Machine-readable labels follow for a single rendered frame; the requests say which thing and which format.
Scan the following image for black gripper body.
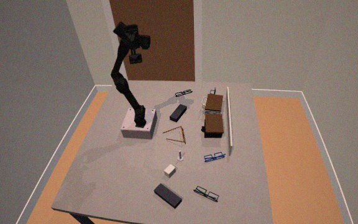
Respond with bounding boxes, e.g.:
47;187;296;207
124;24;142;64

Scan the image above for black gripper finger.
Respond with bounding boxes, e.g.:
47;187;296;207
129;54;142;62
125;29;139;42

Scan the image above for blue wire-frame glasses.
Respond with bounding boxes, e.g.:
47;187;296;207
204;152;226;162

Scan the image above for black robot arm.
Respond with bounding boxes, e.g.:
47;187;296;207
111;21;150;128

